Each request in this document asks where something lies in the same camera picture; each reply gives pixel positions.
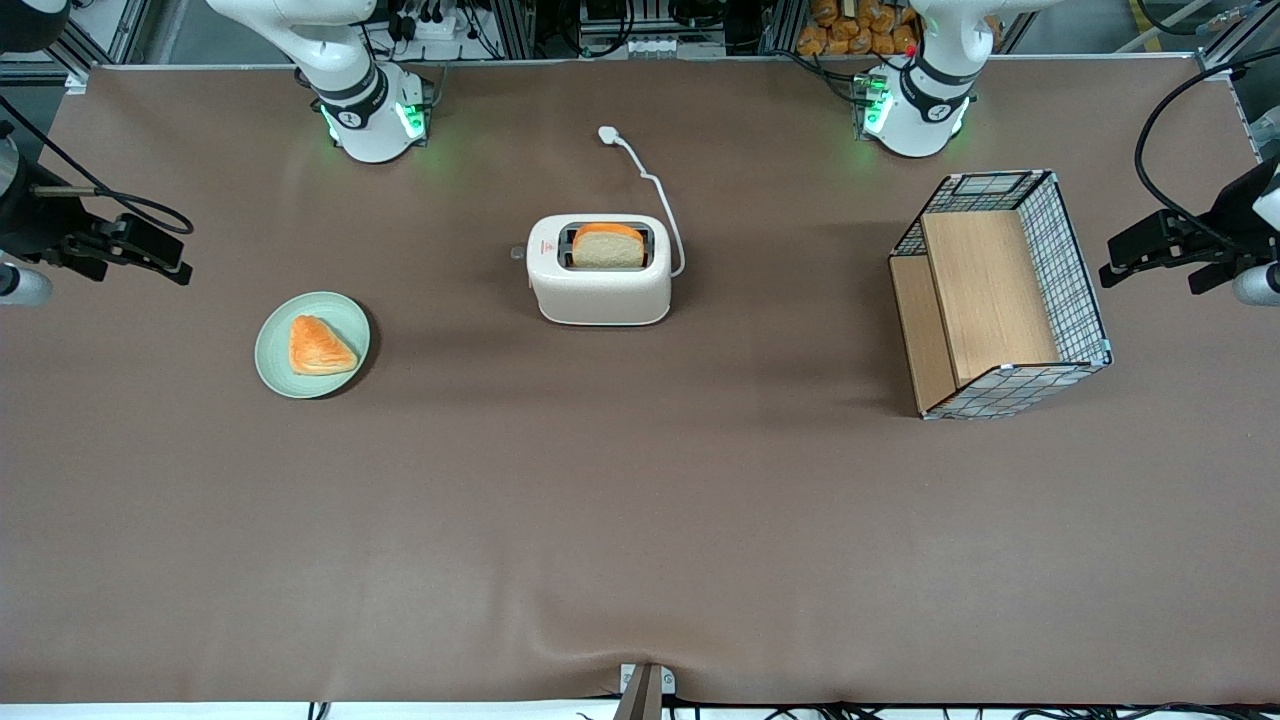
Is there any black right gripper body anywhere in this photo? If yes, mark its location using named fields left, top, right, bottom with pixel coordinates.
left=0, top=185, right=106, bottom=281

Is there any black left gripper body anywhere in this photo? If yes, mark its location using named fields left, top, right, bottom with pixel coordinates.
left=1190, top=160, right=1280, bottom=294

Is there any white two-slot toaster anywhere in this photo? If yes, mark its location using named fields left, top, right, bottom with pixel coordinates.
left=526, top=214, right=673, bottom=327

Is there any pale green round plate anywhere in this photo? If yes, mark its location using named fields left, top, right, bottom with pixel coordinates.
left=254, top=291, right=372, bottom=400

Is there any triangular orange puff pastry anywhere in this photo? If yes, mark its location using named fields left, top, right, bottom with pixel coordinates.
left=289, top=315, right=359, bottom=377

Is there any white power strip with plugs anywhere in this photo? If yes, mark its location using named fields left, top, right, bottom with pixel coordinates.
left=385, top=0, right=486, bottom=43

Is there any pile of orange buns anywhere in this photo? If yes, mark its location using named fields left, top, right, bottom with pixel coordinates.
left=795, top=0, right=921, bottom=57

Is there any bread slice with orange crust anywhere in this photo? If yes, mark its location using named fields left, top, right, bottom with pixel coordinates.
left=571, top=222, right=648, bottom=269

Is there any white multi-socket strip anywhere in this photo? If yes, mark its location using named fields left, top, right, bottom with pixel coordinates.
left=615, top=35, right=726, bottom=59

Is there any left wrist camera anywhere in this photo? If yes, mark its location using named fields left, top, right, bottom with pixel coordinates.
left=1235, top=262, right=1280, bottom=306

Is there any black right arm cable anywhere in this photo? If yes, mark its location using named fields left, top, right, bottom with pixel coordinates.
left=0, top=95, right=194, bottom=236

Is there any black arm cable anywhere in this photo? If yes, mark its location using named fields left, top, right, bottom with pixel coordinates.
left=1134, top=48, right=1280, bottom=251
left=0, top=95, right=194, bottom=236

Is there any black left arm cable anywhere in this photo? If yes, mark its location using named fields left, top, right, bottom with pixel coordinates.
left=1134, top=48, right=1280, bottom=251

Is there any wire basket with wooden shelf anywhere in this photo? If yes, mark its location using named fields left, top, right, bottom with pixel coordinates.
left=888, top=169, right=1114, bottom=421

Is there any white toaster cord with plug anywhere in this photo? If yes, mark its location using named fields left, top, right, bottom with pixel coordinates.
left=598, top=125, right=687, bottom=279

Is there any metal bracket with brown post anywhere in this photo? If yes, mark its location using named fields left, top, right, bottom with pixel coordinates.
left=612, top=662, right=677, bottom=720

